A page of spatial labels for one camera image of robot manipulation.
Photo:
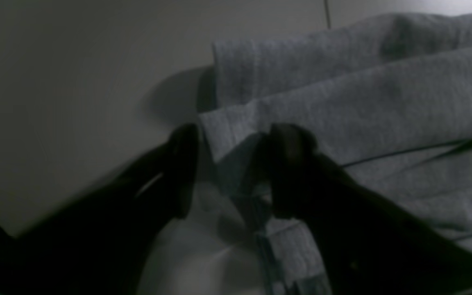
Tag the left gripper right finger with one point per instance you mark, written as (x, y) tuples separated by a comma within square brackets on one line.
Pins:
[(368, 244)]

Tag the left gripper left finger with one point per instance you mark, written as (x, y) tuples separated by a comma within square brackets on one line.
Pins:
[(99, 243)]

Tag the grey T-shirt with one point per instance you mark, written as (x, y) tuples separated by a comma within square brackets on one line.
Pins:
[(388, 98)]

